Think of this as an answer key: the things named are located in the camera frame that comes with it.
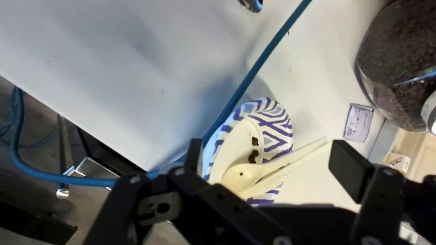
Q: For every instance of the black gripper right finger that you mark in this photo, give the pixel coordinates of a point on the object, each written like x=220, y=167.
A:
x=380, y=199

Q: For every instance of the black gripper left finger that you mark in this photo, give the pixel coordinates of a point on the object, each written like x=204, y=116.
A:
x=137, y=204

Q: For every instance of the blue white patterned paper bowl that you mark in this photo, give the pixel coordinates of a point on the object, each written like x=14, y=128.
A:
x=273, y=122

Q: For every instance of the cream plastic spoon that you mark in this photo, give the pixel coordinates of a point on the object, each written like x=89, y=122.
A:
x=291, y=156

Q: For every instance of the glass coffee bean jar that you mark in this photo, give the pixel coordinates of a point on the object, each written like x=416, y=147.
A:
x=396, y=58

